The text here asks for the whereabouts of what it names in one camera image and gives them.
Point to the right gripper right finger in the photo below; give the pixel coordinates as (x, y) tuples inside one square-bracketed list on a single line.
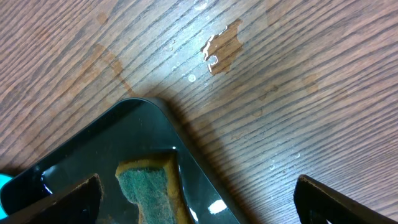
[(317, 203)]

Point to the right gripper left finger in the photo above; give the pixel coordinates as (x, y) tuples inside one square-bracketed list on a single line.
[(79, 203)]

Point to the green yellow sponge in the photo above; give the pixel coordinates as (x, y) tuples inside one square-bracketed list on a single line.
[(153, 183)]

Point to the black plastic tray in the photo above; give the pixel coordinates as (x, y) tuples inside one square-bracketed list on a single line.
[(130, 129)]

